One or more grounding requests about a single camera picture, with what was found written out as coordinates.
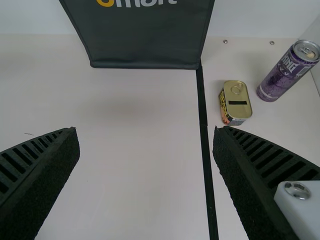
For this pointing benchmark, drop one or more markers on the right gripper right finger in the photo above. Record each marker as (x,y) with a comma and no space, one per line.
(252,170)

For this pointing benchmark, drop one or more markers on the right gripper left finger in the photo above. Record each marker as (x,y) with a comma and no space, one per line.
(37,175)

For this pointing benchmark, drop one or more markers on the black strip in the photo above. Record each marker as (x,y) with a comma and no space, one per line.
(205,150)

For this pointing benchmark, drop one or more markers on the rectangular gold tin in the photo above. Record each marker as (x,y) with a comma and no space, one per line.
(237,102)

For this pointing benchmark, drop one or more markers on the purple can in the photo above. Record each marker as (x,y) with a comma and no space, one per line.
(282,75)

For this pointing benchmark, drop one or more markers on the dark grey bag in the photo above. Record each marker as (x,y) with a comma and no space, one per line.
(147,32)

